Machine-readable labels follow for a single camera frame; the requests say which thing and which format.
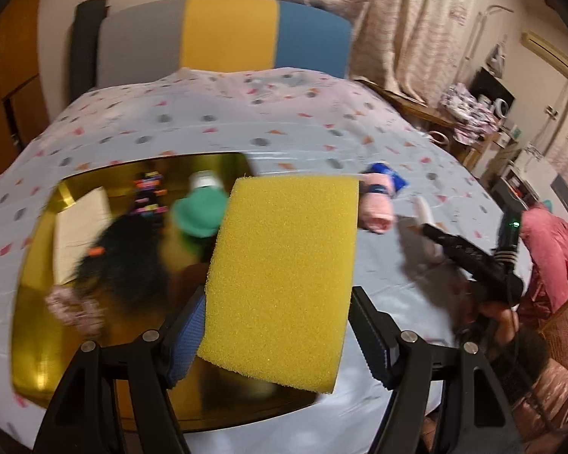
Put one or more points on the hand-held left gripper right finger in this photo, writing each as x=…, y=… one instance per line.
x=376, y=345

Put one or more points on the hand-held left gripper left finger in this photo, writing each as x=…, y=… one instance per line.
x=187, y=345

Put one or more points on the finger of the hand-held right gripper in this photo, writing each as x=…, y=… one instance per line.
x=464, y=250

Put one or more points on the white plastic object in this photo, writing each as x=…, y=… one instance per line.
x=423, y=210

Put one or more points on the black braided beaded hairpiece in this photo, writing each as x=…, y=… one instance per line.
x=128, y=255

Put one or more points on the yellow sponge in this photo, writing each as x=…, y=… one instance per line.
x=279, y=269

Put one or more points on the gold metal tray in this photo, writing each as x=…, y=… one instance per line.
x=42, y=350

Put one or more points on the person's right hand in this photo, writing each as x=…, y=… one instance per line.
x=494, y=317

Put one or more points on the pink garment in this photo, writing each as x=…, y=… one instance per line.
x=549, y=246

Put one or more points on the white storage cabinet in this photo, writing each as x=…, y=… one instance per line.
x=535, y=170

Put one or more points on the pink rolled cloth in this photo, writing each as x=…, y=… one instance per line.
x=376, y=210

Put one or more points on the blue crumpled packet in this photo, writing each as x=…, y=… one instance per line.
x=393, y=177

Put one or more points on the pink floral scrunchie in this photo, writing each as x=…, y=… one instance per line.
x=71, y=307

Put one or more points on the green white-capped bottle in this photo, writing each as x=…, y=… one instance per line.
x=199, y=217

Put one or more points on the pile of patterned cloth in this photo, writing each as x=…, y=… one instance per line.
x=468, y=113

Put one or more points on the wooden side table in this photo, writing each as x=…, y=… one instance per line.
x=421, y=108

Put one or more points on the pink shiny cloth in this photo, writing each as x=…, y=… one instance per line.
x=558, y=397

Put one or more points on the black appliance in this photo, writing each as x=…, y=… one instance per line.
x=490, y=87

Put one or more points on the steam iron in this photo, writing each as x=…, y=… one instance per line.
x=496, y=59

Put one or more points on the beige patterned curtain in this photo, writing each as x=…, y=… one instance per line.
x=407, y=33

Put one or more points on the grey yellow blue chair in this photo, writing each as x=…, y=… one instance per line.
x=227, y=33

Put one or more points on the wooden cabinet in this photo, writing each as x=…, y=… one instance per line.
x=9, y=56

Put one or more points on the wall air conditioner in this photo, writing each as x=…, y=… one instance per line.
x=546, y=52

